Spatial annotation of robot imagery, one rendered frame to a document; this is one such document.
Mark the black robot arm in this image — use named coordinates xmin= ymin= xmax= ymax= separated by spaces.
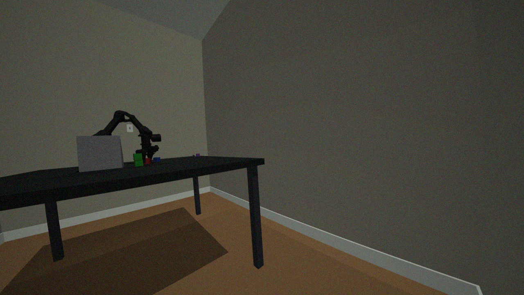
xmin=92 ymin=110 xmax=161 ymax=152

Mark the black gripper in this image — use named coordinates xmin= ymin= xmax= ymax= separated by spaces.
xmin=136 ymin=142 xmax=155 ymax=163

